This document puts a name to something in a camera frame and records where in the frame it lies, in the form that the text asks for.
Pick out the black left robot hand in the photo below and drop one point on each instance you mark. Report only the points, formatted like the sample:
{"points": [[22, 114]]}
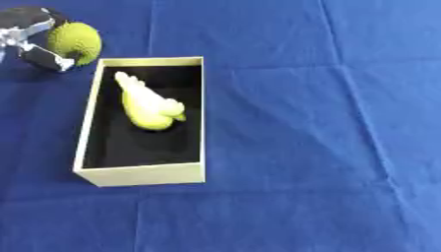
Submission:
{"points": [[41, 56]]}

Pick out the green knitted ball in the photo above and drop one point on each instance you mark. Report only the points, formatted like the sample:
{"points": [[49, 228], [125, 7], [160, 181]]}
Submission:
{"points": [[77, 41]]}

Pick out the tan box with black inside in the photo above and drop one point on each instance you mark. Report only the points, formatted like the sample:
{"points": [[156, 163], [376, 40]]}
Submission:
{"points": [[143, 172]]}

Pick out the yellow and white soft bird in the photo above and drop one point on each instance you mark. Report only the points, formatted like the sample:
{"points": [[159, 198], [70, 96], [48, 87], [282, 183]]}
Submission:
{"points": [[148, 106]]}

